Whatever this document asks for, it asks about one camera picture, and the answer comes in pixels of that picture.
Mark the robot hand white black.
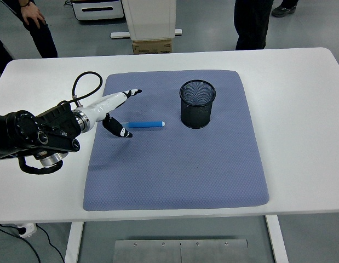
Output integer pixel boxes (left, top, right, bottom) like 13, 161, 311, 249
85, 88, 143, 139

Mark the blue marker pen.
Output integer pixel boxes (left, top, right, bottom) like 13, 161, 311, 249
122, 120, 166, 129

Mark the black mesh pen holder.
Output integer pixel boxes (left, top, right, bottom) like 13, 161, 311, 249
179, 79, 216, 129

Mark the person's hand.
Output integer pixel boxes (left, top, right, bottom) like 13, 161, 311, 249
20, 3, 47, 28

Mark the brown cardboard box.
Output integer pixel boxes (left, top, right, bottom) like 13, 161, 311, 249
131, 39, 173, 55

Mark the blue-grey textured mat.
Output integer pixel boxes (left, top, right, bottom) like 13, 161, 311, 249
83, 70, 271, 211

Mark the white appliance with black slot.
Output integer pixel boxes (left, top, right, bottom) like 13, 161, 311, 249
71, 0, 125, 22

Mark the white table leg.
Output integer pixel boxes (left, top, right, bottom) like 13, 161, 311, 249
64, 221, 85, 263
265, 215, 290, 263

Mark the white power strip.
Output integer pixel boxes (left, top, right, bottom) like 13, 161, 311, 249
15, 222, 38, 238

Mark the grey metal plate with screws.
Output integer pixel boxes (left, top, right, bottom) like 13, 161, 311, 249
113, 239, 249, 263

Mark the person in dark trousers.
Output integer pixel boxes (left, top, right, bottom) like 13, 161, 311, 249
234, 0, 274, 51

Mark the person's dark shoe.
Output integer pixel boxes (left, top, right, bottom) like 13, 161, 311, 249
271, 0, 299, 18

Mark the black floor cable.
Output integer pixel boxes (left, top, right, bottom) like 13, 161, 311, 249
0, 223, 66, 263

